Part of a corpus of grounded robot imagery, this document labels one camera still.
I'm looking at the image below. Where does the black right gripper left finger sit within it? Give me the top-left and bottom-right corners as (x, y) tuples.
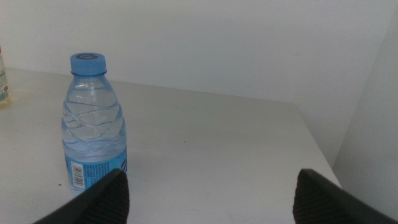
(32, 168), (130, 224)

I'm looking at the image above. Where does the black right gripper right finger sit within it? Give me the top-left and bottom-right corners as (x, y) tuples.
(292, 169), (398, 224)

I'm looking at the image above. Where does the clear water bottle blue cap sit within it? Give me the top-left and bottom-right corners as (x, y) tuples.
(61, 52), (128, 192)

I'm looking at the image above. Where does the yellow tea bottle clear cap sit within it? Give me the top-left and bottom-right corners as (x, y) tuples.
(0, 46), (12, 108)

